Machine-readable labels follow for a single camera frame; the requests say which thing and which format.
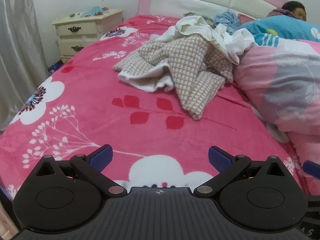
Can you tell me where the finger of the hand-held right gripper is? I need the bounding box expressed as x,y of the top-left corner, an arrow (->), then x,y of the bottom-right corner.
303,160 -> 320,180

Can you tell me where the blue packet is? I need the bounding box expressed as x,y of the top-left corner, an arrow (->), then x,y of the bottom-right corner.
47,59 -> 64,73

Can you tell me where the plain beige garment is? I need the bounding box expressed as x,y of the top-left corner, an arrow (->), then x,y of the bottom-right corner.
175,15 -> 219,43

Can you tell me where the grey curtain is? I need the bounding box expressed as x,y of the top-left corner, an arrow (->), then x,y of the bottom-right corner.
0,0 -> 50,132

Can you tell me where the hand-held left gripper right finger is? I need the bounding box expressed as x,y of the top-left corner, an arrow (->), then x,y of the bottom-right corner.
194,145 -> 285,197

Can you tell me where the pink pillow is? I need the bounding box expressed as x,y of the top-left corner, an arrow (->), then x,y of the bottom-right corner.
237,13 -> 257,25

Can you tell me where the pink floral bed blanket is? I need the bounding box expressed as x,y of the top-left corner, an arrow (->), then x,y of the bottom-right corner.
0,14 -> 312,203

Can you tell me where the light blue crumpled cloth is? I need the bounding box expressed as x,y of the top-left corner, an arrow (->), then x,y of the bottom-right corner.
214,10 -> 242,33

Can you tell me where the beige checked garment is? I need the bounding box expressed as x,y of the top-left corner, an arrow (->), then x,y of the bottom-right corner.
113,34 -> 234,120

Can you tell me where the pink cloud print quilt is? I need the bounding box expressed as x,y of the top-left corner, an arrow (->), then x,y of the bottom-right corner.
234,39 -> 320,197

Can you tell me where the blue cloth on nightstand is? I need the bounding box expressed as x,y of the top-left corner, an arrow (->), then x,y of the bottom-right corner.
79,6 -> 103,18

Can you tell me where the plaid pillow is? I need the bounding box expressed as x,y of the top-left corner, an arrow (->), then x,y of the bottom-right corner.
184,12 -> 216,28

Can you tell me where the blue patterned quilt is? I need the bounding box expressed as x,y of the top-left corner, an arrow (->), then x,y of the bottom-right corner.
235,15 -> 320,48

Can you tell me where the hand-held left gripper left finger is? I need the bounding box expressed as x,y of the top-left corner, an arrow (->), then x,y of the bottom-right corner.
36,144 -> 127,197

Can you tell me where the cream nightstand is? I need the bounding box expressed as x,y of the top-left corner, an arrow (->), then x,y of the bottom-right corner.
52,8 -> 124,64

